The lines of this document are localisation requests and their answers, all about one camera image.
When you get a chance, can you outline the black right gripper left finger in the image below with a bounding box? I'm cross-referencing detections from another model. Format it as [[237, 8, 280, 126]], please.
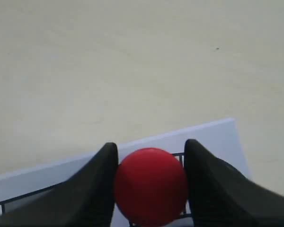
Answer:
[[0, 142, 118, 227]]

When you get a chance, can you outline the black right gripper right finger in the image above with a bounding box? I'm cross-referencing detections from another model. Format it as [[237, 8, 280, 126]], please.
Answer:
[[184, 139, 284, 227]]

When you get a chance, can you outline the red cylinder game piece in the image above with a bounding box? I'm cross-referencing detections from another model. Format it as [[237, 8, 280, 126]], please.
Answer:
[[114, 148, 188, 227]]

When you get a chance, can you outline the printed paper game board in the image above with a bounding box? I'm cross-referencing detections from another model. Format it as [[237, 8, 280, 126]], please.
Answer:
[[0, 119, 250, 216]]

